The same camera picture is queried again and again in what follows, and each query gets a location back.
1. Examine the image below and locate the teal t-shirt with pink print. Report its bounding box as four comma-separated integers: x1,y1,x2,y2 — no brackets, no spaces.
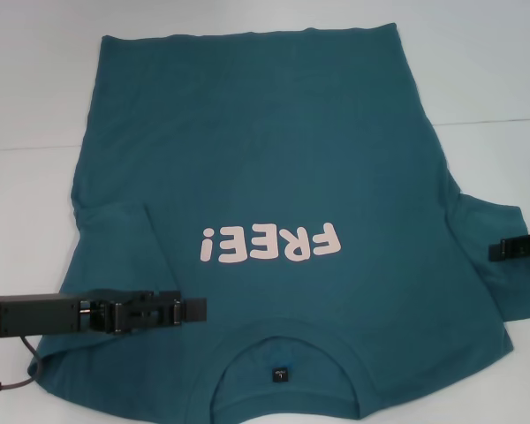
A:
26,24,529,419

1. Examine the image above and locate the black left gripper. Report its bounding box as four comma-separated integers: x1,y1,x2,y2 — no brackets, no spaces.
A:
0,286,182,339

